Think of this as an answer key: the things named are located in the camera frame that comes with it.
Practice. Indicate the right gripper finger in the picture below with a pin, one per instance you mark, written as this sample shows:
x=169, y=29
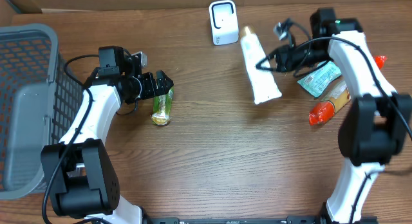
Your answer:
x=269, y=57
x=265, y=65

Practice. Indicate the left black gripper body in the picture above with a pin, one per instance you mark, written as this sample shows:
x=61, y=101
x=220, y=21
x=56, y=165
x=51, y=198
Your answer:
x=154, y=85

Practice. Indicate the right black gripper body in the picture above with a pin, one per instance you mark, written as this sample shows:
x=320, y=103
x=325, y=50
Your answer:
x=302, y=57

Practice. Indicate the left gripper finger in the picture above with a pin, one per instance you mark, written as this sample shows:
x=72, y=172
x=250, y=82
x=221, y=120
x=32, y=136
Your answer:
x=163, y=86
x=163, y=79

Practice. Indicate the green tea drink pouch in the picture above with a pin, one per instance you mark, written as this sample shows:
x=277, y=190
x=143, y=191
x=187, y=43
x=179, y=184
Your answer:
x=162, y=108

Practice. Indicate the white tube gold cap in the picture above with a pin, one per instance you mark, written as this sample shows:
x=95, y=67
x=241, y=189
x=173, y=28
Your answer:
x=263, y=84

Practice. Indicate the teal snack packet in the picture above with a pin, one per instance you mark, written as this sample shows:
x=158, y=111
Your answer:
x=316, y=82

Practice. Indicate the orange noodle packet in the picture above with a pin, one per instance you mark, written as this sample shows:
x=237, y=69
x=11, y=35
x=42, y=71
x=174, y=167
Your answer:
x=330, y=104

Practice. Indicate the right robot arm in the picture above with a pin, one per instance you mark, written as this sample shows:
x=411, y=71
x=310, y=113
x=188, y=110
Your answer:
x=377, y=123

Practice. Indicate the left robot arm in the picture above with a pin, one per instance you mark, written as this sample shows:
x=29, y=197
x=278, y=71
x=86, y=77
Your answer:
x=82, y=182

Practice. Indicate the white barcode scanner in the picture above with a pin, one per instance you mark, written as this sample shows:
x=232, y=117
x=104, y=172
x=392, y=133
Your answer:
x=224, y=22

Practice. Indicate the grey plastic basket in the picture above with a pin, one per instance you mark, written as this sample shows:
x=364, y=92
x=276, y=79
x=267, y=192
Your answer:
x=38, y=104

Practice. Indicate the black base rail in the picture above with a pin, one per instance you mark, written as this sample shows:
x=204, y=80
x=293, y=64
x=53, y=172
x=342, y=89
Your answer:
x=288, y=220

